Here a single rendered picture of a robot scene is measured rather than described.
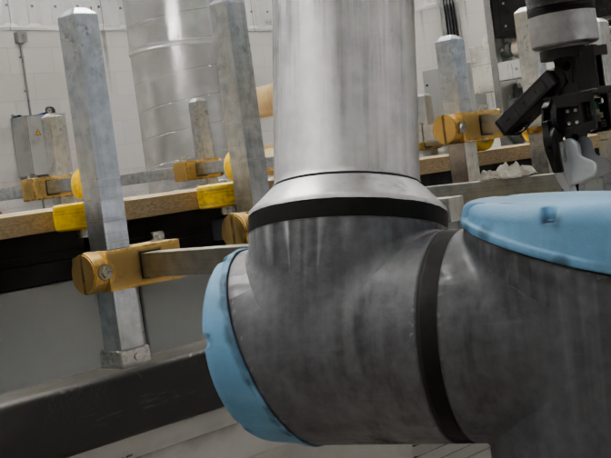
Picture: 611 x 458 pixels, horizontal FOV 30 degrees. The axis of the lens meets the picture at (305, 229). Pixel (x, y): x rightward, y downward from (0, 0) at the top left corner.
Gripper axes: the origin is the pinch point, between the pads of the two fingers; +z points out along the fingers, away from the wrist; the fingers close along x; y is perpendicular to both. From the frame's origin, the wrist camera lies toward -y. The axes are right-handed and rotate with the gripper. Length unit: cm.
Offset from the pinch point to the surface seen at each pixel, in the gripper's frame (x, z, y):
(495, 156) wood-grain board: 51, -7, -47
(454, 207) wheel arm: -25.6, -1.5, -0.8
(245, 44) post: -28.4, -26.8, -30.1
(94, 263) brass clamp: -58, -1, -30
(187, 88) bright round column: 228, -60, -341
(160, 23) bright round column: 222, -93, -347
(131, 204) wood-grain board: -39, -7, -46
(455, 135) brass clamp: 16.6, -11.2, -30.2
